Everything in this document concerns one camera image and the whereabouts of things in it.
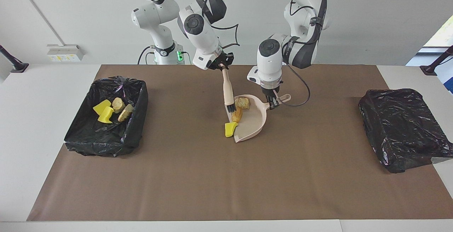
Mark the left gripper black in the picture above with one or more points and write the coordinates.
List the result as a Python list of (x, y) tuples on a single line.
[(271, 92)]

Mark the plain yellow sponge piece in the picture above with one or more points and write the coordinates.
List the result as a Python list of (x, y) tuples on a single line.
[(230, 129)]

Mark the green yellow sponge piece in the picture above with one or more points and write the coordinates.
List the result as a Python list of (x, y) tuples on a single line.
[(105, 116), (101, 107)]

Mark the pale pink plastic dustpan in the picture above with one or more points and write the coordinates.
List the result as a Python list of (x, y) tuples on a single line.
[(253, 122)]

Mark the orange striped bread piece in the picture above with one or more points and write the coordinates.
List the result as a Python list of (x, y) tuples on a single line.
[(118, 104)]

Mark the brown paper table mat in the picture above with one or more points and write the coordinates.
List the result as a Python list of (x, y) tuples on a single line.
[(226, 196)]

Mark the black camera stand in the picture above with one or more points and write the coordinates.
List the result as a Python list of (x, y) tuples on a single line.
[(14, 63), (433, 65)]

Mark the brown bread roll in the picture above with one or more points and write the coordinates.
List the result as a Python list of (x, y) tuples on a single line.
[(242, 103)]

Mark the black bag lined bin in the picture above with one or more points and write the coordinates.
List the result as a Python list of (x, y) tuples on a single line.
[(106, 136), (403, 129)]

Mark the beige hand brush black bristles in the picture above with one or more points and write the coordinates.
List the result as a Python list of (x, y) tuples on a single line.
[(228, 90)]

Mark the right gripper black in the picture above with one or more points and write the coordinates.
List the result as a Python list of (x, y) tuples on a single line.
[(223, 61)]

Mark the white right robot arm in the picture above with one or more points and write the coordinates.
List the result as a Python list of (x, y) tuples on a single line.
[(155, 12)]

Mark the orange striped croissant piece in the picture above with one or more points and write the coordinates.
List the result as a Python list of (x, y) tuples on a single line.
[(237, 114)]

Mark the pale bread piece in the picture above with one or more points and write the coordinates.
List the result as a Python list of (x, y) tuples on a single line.
[(125, 113)]

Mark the white wall outlet box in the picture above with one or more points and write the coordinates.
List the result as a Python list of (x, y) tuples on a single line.
[(65, 53)]

